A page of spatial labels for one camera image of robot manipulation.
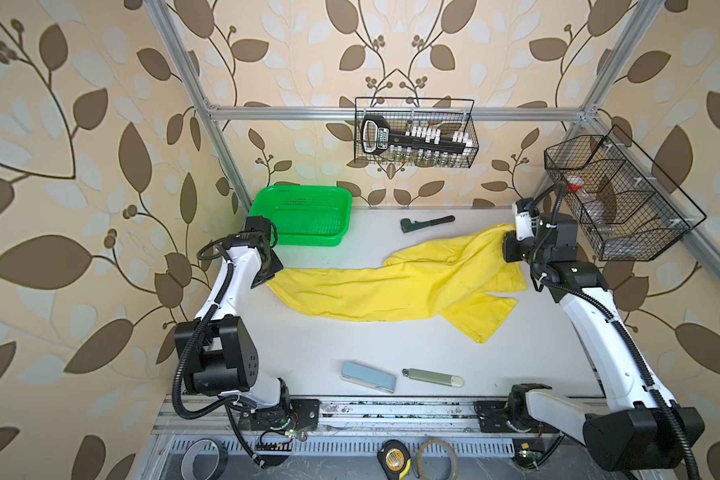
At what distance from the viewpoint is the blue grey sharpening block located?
2.57ft

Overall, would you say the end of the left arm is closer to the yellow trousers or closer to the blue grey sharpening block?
the yellow trousers

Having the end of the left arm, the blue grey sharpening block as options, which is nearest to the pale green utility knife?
the blue grey sharpening block

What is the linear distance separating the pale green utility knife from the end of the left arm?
0.46 metres

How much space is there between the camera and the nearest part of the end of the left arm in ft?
2.00
